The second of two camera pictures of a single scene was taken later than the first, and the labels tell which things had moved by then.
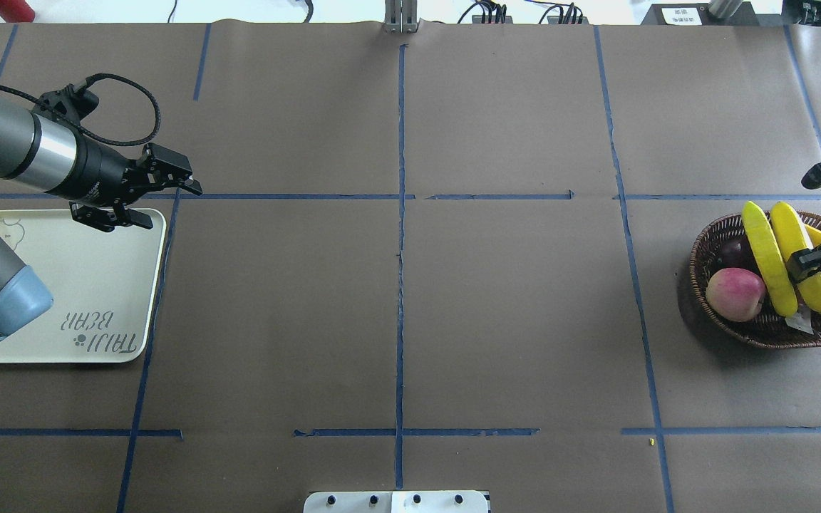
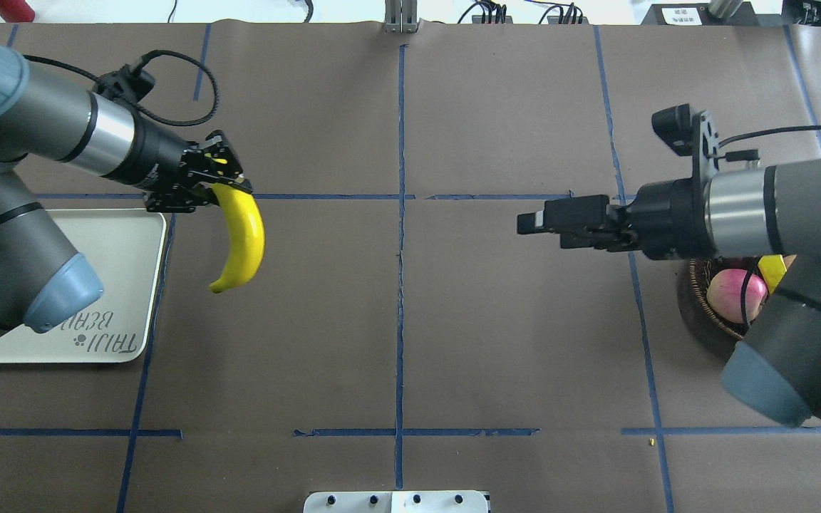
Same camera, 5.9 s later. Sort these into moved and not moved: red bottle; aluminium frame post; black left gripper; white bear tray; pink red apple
Moved: black left gripper
Not moved: pink red apple; red bottle; aluminium frame post; white bear tray
